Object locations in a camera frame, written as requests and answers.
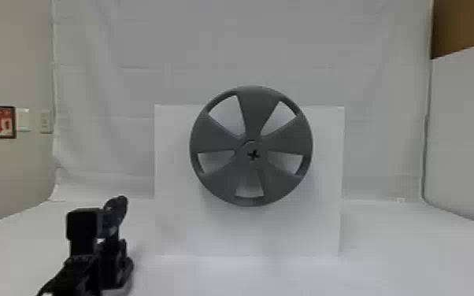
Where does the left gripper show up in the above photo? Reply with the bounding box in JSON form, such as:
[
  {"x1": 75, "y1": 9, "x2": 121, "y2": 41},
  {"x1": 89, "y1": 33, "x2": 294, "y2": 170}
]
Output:
[{"x1": 94, "y1": 194, "x2": 135, "y2": 290}]

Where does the grey wheel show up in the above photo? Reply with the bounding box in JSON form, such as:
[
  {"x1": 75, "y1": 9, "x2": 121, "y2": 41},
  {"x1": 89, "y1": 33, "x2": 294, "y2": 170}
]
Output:
[{"x1": 188, "y1": 84, "x2": 315, "y2": 208}]

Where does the white wall switch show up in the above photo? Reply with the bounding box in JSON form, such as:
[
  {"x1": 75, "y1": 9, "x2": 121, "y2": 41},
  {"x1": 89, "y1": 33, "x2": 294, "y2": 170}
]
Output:
[
  {"x1": 39, "y1": 109, "x2": 54, "y2": 135},
  {"x1": 15, "y1": 107, "x2": 32, "y2": 133}
]

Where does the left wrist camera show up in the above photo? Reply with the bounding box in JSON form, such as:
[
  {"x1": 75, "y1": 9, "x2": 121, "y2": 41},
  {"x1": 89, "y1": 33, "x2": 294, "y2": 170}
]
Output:
[{"x1": 65, "y1": 207, "x2": 104, "y2": 260}]

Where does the white panel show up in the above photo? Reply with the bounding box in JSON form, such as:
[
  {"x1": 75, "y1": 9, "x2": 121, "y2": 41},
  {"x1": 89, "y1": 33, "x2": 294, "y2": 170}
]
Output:
[
  {"x1": 422, "y1": 38, "x2": 474, "y2": 231},
  {"x1": 154, "y1": 103, "x2": 346, "y2": 257}
]

